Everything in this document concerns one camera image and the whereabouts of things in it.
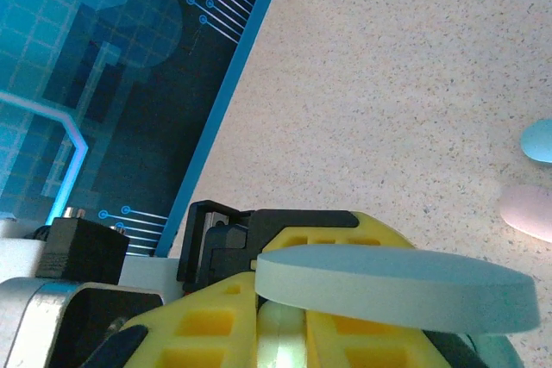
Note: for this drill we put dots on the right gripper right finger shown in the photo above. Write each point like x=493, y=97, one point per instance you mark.
x=321, y=333

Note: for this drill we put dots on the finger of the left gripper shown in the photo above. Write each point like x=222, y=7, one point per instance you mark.
x=276, y=236

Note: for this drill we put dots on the blue earbud charging case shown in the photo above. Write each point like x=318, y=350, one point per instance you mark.
x=539, y=144

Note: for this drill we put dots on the pink earbud charging case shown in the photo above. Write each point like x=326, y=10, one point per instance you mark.
x=530, y=213

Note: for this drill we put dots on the mint green earbud charging case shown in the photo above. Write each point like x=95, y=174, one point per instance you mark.
x=388, y=286

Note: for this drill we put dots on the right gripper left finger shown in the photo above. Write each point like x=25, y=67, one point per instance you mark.
x=241, y=299

